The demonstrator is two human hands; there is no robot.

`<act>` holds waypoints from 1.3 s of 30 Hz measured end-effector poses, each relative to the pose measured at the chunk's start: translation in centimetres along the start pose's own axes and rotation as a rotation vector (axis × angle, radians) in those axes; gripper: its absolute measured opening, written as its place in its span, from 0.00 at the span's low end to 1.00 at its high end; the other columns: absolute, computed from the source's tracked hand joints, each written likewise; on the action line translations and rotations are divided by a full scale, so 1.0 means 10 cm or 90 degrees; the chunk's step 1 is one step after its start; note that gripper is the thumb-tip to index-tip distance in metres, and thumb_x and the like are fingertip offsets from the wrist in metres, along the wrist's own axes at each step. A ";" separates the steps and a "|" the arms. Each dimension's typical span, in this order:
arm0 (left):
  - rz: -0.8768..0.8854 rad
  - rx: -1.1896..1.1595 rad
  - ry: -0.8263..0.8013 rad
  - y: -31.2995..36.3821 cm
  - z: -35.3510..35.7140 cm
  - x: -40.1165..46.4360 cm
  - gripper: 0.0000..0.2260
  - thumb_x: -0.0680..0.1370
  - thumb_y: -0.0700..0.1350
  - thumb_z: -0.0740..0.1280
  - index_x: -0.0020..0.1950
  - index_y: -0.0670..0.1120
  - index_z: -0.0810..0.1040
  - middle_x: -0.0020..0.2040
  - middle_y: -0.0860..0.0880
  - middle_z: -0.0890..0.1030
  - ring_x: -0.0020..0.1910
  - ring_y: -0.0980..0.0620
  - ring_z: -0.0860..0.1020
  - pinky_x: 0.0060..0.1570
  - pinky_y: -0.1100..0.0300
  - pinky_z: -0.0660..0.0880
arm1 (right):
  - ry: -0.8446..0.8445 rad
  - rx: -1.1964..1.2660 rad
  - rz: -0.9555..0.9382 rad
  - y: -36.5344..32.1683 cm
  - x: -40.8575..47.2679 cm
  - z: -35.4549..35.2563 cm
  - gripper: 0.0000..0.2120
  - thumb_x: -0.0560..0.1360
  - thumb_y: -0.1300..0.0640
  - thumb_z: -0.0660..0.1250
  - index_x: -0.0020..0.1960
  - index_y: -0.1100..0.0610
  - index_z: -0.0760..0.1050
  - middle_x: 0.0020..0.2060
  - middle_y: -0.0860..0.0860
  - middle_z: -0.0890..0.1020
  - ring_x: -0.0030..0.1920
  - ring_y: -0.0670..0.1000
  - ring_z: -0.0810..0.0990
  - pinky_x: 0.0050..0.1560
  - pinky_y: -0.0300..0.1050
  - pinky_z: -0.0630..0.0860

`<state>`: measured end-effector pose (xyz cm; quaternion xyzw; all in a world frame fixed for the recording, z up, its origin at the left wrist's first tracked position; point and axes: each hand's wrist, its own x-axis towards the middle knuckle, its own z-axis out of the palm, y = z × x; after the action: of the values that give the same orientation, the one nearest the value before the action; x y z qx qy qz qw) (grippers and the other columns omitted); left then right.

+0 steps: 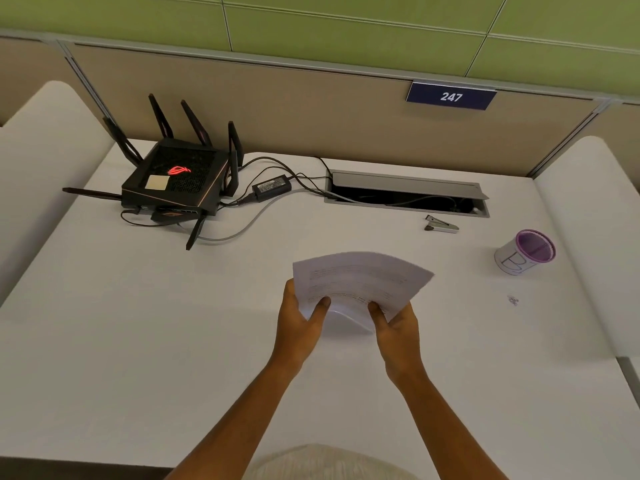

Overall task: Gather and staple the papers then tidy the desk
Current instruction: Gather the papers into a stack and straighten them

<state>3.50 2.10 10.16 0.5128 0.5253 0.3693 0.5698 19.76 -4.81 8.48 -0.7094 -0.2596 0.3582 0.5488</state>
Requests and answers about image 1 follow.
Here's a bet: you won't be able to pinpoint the white printed paper sheets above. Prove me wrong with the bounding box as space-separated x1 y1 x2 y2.
292 252 435 333

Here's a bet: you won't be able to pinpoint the person's left hand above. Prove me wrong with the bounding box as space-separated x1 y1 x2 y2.
270 279 332 375

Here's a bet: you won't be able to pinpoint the white desk side divider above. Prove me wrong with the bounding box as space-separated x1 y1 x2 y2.
0 81 117 305

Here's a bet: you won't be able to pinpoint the person's right hand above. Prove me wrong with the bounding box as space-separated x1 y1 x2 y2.
368 301 427 388

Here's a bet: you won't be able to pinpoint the grey desk cable box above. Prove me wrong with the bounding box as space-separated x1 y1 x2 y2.
324 169 491 218

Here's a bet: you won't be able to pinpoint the beige partition panel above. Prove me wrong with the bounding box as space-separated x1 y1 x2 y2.
0 31 640 191

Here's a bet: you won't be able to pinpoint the grey cable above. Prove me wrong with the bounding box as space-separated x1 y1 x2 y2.
197 189 359 243

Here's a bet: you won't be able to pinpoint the person's right forearm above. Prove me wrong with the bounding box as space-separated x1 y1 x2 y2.
387 369 510 480

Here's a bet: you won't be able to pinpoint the person's left forearm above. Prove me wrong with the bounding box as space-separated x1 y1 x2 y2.
164 362 307 480

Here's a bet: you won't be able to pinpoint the black power cable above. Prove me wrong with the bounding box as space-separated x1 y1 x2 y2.
239 153 351 201

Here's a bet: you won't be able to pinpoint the grey staple remover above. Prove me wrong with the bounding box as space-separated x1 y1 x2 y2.
424 214 460 234

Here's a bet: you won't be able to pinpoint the person's beige shirt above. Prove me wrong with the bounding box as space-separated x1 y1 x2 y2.
243 444 422 480

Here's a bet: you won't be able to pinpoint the purple mesh pen cup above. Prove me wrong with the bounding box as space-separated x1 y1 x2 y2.
494 229 557 276

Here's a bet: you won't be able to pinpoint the black router with antennas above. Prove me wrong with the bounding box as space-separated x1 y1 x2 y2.
62 94 245 251

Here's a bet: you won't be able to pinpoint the blue number sign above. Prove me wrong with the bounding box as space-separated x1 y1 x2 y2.
405 81 498 111

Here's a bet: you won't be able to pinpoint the black power adapter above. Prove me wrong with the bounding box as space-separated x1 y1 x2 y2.
252 175 293 201

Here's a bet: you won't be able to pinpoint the thin black cable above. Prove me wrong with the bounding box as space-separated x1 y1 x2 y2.
120 209 181 228

